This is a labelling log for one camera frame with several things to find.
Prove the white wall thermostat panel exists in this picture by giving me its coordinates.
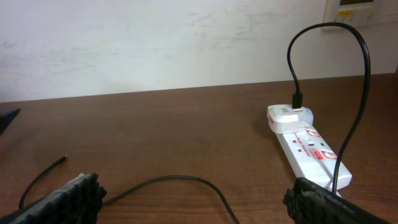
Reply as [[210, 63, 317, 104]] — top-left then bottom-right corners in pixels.
[[323, 0, 382, 28]]

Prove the white power strip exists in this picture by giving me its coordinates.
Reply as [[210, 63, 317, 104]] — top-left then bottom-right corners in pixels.
[[275, 125, 337, 190]]

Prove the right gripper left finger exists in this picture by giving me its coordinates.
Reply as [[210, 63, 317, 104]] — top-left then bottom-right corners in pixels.
[[1, 173, 107, 224]]

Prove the white USB charger plug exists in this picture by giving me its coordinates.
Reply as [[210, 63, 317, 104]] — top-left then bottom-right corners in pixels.
[[267, 105, 313, 134]]

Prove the black USB charging cable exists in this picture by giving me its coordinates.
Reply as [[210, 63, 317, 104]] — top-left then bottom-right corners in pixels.
[[18, 22, 371, 224]]

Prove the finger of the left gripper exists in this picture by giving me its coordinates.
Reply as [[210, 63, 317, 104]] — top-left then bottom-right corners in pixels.
[[0, 108, 21, 134]]

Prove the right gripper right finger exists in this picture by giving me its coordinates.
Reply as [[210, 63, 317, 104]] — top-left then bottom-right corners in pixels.
[[283, 177, 389, 224]]

